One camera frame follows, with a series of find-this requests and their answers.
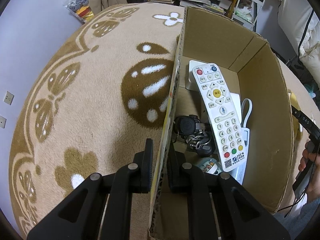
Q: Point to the yellow round disc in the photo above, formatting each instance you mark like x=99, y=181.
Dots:
x=297, y=127

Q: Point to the white power bank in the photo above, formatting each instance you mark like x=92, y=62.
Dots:
x=190, y=83

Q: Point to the white remote control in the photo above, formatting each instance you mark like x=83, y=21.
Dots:
x=221, y=113

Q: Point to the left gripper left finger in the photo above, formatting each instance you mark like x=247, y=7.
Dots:
x=100, y=207

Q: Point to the black key bunch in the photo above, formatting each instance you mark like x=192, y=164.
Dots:
x=196, y=134

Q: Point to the white rolling cart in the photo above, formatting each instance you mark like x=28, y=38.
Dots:
x=246, y=12

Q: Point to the cardboard box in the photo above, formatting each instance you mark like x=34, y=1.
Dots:
x=252, y=71

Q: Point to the cream padded chair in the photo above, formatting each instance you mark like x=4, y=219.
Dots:
x=301, y=26

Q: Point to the round cartoon tin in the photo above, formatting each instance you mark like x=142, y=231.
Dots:
x=209, y=165

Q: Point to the beige patterned blanket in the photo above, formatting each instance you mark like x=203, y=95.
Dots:
x=103, y=93

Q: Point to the plush toy bag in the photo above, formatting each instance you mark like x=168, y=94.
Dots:
x=80, y=9

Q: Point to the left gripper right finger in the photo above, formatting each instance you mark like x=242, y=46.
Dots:
x=218, y=207

